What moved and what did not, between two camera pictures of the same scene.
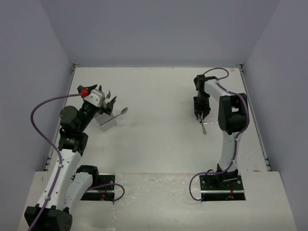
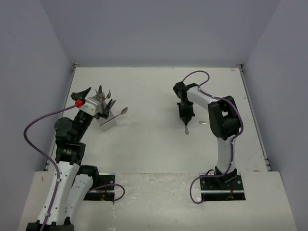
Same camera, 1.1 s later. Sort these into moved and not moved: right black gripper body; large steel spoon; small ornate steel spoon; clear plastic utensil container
Moved: small ornate steel spoon; right black gripper body
Not moved: large steel spoon; clear plastic utensil container
